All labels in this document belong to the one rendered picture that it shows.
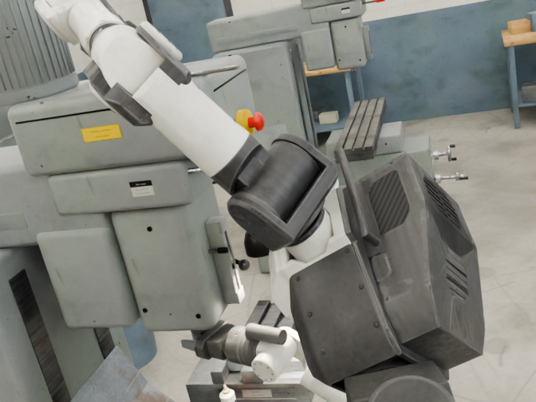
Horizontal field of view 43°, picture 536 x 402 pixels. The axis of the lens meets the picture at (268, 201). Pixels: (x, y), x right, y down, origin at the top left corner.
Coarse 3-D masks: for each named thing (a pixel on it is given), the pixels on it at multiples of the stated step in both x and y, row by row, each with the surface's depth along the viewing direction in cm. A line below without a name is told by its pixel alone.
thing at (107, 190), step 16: (176, 160) 137; (64, 176) 146; (80, 176) 144; (96, 176) 143; (112, 176) 142; (128, 176) 141; (144, 176) 140; (160, 176) 139; (176, 176) 138; (192, 176) 140; (208, 176) 148; (64, 192) 147; (80, 192) 146; (96, 192) 144; (112, 192) 143; (128, 192) 142; (144, 192) 141; (160, 192) 140; (176, 192) 139; (192, 192) 140; (64, 208) 148; (80, 208) 147; (96, 208) 146; (112, 208) 145; (128, 208) 144; (144, 208) 144
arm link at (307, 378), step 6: (288, 330) 154; (294, 330) 155; (294, 336) 153; (300, 342) 152; (300, 348) 153; (294, 354) 156; (300, 354) 155; (300, 360) 156; (306, 366) 153; (306, 372) 147; (306, 378) 147; (312, 378) 147; (306, 384) 148
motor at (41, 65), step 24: (0, 0) 137; (24, 0) 140; (0, 24) 139; (24, 24) 140; (0, 48) 140; (24, 48) 141; (48, 48) 144; (0, 72) 142; (24, 72) 142; (48, 72) 144; (72, 72) 150; (0, 96) 144; (24, 96) 143; (48, 96) 145
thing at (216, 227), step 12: (216, 216) 154; (216, 228) 151; (216, 240) 153; (228, 240) 154; (228, 252) 154; (216, 264) 155; (228, 264) 154; (228, 276) 155; (228, 288) 157; (240, 288) 159; (228, 300) 158; (240, 300) 158
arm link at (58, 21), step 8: (40, 0) 113; (72, 0) 108; (80, 0) 107; (40, 8) 112; (48, 8) 111; (56, 8) 109; (64, 8) 108; (72, 8) 107; (48, 16) 109; (56, 16) 108; (64, 16) 108; (48, 24) 110; (56, 24) 109; (64, 24) 109; (56, 32) 110; (64, 32) 110; (72, 32) 110; (64, 40) 112; (72, 40) 112
